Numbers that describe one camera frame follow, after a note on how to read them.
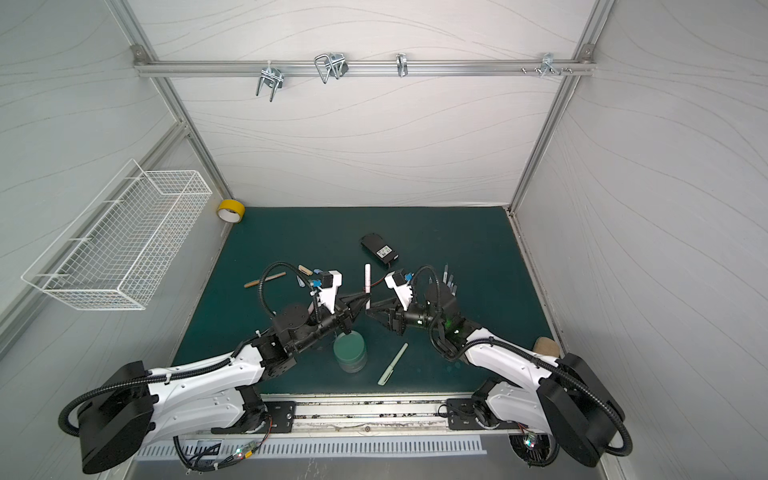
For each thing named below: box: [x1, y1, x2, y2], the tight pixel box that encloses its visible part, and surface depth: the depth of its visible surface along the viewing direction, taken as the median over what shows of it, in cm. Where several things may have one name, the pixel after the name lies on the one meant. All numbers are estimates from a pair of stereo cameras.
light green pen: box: [377, 342, 409, 386], surface depth 82 cm
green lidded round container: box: [333, 331, 367, 373], surface depth 76 cm
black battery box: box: [360, 233, 400, 264], surface depth 107 cm
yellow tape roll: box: [216, 199, 245, 223], surface depth 117 cm
